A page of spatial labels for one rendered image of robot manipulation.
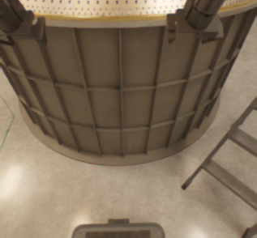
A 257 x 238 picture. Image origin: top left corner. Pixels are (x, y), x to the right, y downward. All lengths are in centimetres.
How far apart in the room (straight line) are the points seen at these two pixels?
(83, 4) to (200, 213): 147
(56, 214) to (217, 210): 115
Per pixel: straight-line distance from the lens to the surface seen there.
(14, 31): 55
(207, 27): 52
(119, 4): 84
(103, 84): 104
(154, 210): 154
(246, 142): 121
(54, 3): 90
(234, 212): 170
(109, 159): 164
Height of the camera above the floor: 148
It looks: 49 degrees down
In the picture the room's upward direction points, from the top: 1 degrees clockwise
